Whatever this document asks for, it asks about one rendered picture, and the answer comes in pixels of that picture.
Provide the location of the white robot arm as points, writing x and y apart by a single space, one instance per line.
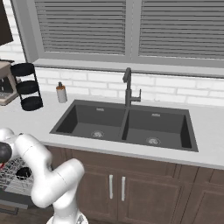
43 175

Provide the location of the brown cupboard door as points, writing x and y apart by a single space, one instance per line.
151 201
93 192
207 201

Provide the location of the dark grey double sink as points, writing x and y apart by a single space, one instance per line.
99 122

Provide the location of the dark grey tap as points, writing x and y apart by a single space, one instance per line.
128 93

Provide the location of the white soap dispenser bottle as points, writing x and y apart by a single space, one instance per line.
61 94

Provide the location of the grey window with blinds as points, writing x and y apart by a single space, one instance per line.
128 29

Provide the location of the black three-tier stand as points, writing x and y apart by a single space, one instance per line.
29 87

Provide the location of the beige coffee machine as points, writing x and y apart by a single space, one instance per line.
5 84

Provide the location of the dark wall cupboard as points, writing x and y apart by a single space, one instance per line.
4 23

